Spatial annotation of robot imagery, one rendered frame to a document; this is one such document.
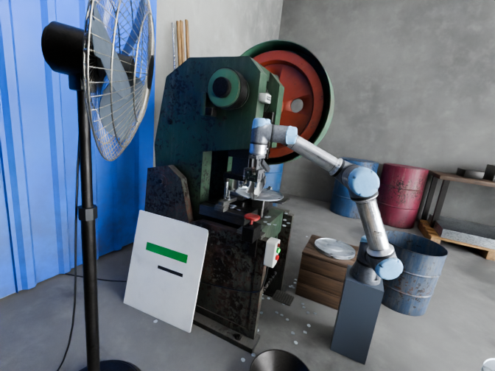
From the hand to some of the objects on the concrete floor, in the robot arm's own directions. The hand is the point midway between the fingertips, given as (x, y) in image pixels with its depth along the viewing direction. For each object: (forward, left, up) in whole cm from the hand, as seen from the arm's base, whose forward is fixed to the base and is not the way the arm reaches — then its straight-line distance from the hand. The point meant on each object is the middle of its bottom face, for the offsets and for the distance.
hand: (254, 196), depth 114 cm
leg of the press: (+37, -6, -85) cm, 93 cm away
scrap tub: (-87, -105, -85) cm, 161 cm away
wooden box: (-36, -82, -85) cm, 123 cm away
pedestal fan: (+71, +57, -85) cm, 125 cm away
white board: (+52, +1, -85) cm, 100 cm away
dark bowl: (-28, +10, -85) cm, 90 cm away
